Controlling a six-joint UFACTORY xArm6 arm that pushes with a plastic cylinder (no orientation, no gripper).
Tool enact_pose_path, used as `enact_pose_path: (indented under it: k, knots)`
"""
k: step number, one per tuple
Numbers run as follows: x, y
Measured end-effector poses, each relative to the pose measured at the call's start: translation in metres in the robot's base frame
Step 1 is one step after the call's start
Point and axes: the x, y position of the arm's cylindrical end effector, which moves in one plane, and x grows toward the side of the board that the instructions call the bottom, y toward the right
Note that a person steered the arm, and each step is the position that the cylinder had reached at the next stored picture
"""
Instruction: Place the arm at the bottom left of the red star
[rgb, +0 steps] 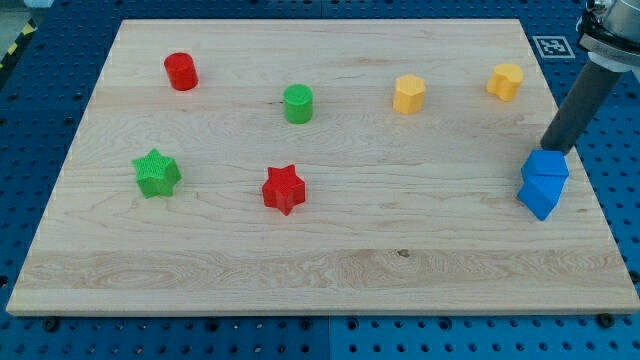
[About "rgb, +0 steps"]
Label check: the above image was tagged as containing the light wooden board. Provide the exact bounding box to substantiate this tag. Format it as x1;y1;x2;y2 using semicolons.
7;19;639;317

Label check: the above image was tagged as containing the yellow heart block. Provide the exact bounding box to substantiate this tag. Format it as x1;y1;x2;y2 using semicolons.
486;63;524;102

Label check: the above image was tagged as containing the green cylinder block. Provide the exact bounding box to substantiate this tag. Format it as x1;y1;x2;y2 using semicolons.
283;84;313;124

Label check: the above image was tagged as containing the yellow hexagon block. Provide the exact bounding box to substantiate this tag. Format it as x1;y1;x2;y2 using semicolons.
392;74;426;115

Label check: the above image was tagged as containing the black bolt right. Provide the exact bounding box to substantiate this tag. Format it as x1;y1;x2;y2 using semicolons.
596;313;616;329

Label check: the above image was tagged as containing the green star block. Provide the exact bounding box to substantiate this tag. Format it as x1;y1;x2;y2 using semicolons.
132;149;182;198

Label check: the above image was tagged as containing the black bolt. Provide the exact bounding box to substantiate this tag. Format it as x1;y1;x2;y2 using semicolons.
42;317;60;333
596;313;616;329

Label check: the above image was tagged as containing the black bolt left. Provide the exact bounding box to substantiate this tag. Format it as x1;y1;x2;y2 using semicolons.
42;317;60;333

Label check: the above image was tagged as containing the blue pentagon block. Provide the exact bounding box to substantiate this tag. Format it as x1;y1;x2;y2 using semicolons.
521;149;570;179

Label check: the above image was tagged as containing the white fiducial marker tag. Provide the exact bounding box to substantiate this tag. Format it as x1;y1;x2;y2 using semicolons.
533;35;575;59

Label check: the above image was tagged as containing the red star block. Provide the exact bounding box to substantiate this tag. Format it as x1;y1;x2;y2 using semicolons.
262;164;306;216

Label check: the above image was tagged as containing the red cylinder block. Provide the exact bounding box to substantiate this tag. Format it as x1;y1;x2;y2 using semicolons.
164;52;199;91

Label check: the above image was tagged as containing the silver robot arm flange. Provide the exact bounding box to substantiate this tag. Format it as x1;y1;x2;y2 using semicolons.
576;0;639;79

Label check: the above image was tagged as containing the blue cube block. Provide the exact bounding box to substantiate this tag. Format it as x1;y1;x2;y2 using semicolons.
517;176;566;221

